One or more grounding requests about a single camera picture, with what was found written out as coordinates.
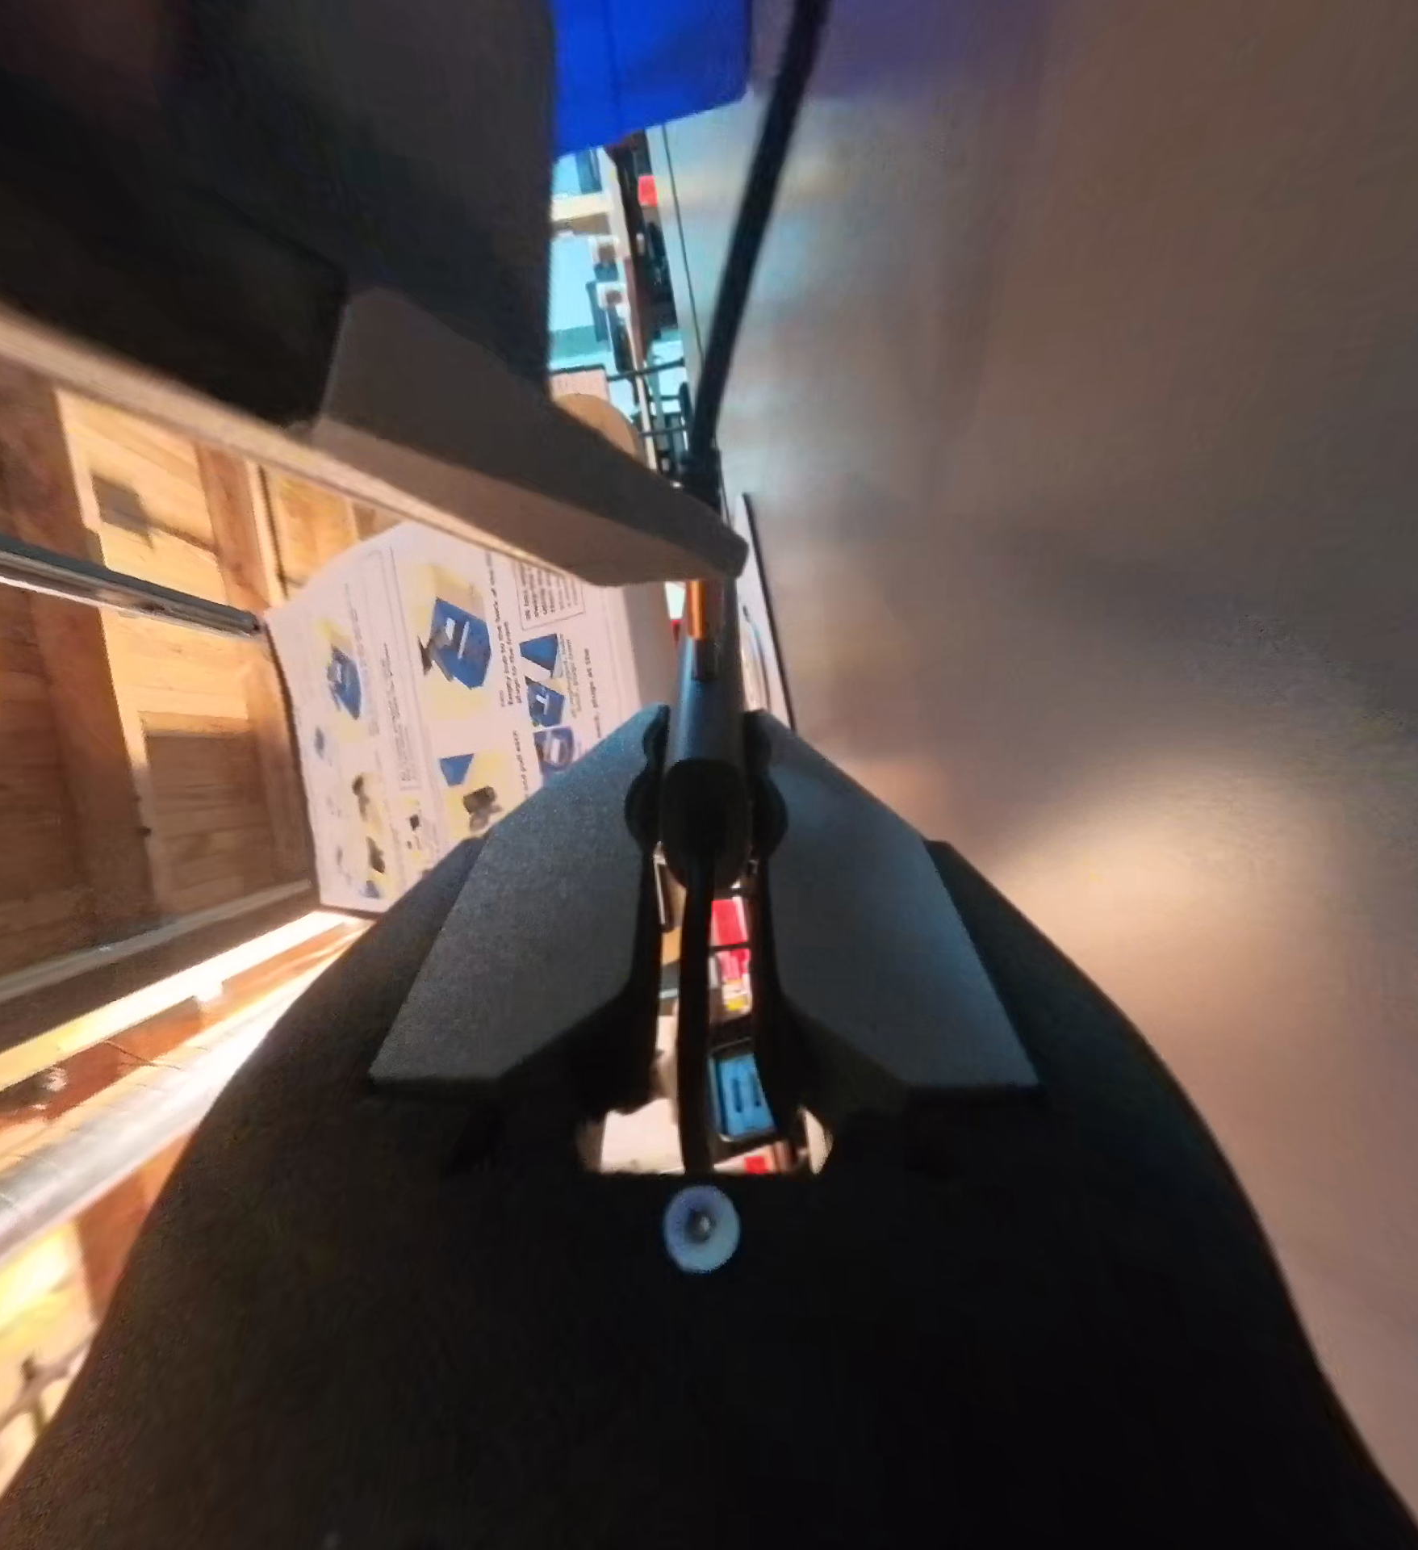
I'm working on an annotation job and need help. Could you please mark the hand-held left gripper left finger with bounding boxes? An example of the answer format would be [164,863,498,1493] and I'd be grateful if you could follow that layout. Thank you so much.
[368,704,675,1113]

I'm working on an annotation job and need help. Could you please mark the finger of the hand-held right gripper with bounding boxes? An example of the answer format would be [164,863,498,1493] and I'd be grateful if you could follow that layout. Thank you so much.
[307,293,750,590]

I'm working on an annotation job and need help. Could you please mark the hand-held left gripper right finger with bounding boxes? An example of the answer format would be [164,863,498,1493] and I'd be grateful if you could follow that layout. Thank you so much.
[745,707,1040,1116]

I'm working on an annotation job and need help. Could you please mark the grey usb hub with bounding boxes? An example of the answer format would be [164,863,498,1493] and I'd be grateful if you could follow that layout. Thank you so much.
[659,628,771,1174]

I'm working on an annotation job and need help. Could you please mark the thin black cable orange plugs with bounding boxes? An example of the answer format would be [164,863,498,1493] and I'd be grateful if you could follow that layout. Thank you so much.
[675,0,834,679]

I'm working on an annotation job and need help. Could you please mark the blue plastic storage bin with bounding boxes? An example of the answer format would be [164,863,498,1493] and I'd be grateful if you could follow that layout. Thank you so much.
[551,0,760,156]

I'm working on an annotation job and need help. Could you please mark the printed instruction sheet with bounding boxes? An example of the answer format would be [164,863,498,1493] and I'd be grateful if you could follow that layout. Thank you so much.
[266,521,652,919]

